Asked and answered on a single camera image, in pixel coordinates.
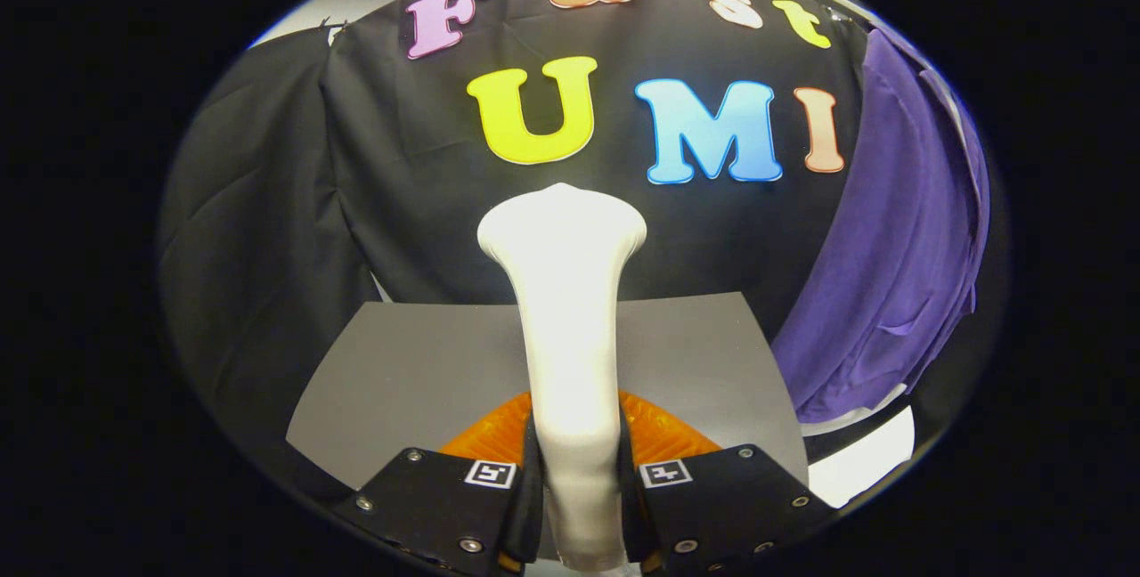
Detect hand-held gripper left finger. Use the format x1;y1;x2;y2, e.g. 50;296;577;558
334;392;546;576

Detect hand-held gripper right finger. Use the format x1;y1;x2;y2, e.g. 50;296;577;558
615;390;838;576

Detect white garment steamer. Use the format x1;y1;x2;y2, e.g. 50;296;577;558
477;183;648;574

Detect purple corduroy jacket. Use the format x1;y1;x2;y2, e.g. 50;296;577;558
770;25;991;425

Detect grey cabinet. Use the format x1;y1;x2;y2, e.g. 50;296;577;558
287;292;810;491

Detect white flat board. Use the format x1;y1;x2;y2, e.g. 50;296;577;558
806;406;916;508

